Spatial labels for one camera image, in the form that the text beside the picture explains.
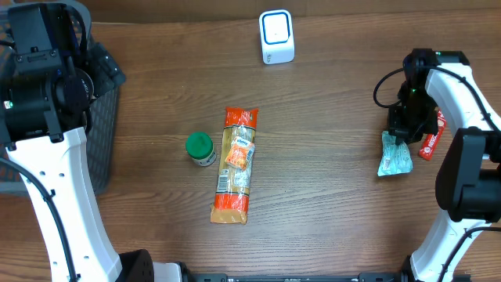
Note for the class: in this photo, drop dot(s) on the black rail table edge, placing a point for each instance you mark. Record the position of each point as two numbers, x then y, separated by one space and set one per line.
362 277

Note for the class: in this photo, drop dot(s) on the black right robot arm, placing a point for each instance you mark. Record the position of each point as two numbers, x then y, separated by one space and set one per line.
442 82

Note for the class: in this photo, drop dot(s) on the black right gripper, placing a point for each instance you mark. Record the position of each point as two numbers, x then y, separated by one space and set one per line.
398 126

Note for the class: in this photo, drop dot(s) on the spaghetti pack orange ends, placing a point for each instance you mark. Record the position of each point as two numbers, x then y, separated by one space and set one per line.
232 195

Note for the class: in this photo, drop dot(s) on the white barcode scanner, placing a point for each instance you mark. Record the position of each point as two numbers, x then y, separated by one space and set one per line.
277 37

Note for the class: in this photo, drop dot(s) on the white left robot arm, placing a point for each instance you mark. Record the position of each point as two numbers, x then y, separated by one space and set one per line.
45 121

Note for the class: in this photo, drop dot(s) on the teal snack packet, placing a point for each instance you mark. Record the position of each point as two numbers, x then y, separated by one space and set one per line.
396 159

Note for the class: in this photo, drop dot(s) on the green lid jar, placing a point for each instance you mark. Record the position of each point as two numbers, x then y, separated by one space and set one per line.
200 147

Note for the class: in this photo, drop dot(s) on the red coffee stick sachet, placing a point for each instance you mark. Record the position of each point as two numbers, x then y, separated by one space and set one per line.
430 143

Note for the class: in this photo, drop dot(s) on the orange Kleenex tissue pack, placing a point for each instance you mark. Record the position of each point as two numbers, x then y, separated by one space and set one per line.
240 153

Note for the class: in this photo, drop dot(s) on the grey plastic shopping basket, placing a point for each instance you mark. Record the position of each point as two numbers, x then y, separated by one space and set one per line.
104 116

